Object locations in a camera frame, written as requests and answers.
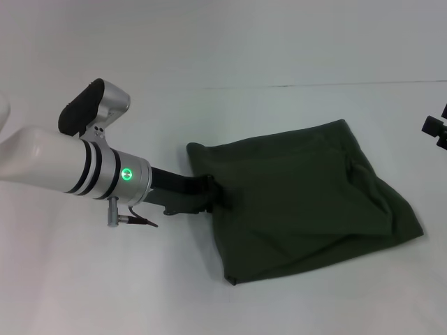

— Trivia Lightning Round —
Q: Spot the dark left arm cable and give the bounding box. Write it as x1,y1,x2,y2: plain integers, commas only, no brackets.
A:
118,205,159,229

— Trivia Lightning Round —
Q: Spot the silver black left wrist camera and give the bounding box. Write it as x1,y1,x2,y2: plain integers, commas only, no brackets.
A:
57,77,132,142

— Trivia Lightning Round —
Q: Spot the dark green shirt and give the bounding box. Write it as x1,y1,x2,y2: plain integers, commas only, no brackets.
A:
185,119,425,287

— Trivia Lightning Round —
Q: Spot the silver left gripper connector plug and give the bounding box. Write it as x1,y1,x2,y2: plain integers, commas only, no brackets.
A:
106,196,120,228

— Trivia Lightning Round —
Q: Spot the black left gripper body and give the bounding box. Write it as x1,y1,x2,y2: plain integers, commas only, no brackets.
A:
146,165,211,217

